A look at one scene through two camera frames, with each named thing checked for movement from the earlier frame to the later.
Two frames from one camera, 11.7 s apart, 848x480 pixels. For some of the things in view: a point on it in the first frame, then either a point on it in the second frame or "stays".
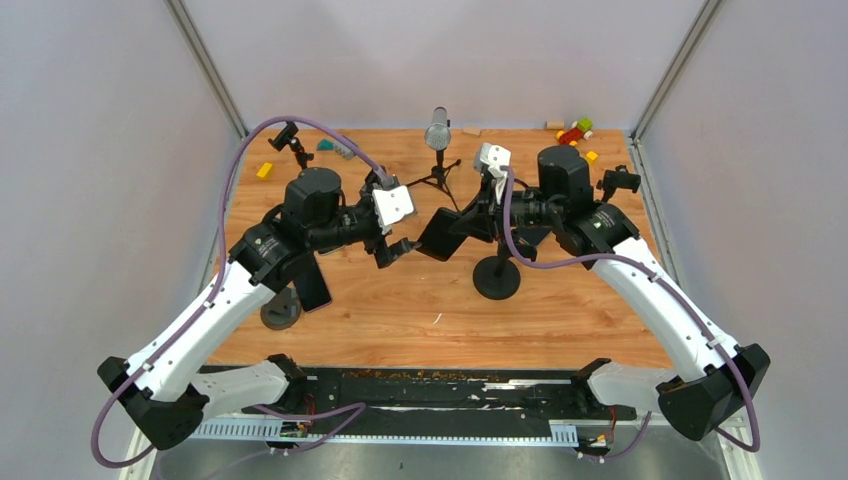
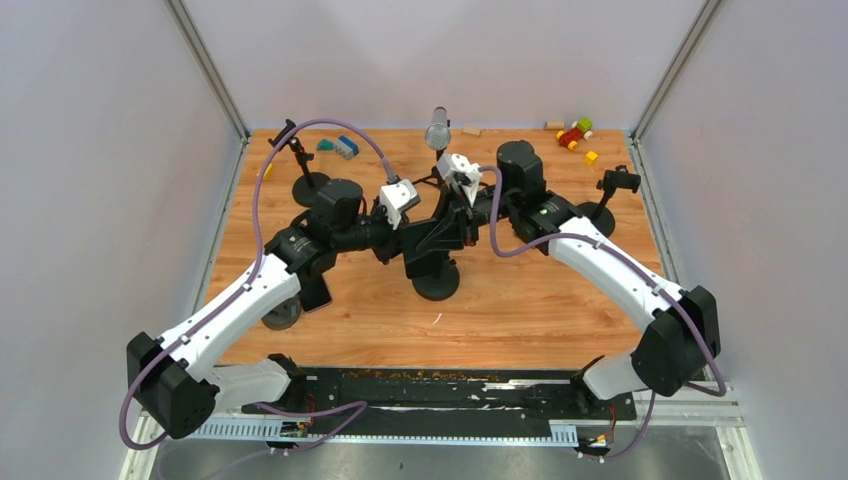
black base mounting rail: x=513 y=394 stays
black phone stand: x=618 y=178 stays
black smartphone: x=312 y=284 stays
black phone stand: x=497 y=277 to x=441 y=285
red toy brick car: x=580 y=129 stays
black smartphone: x=437 y=240 to x=420 y=262
